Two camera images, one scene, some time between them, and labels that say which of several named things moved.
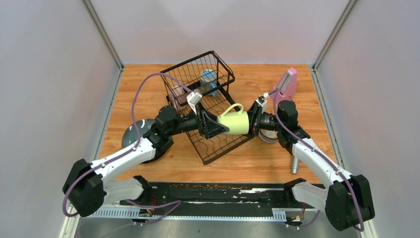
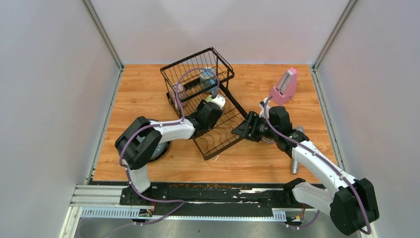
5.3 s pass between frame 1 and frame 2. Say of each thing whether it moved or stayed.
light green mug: moved
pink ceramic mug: stayed
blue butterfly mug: stayed
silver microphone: stayed
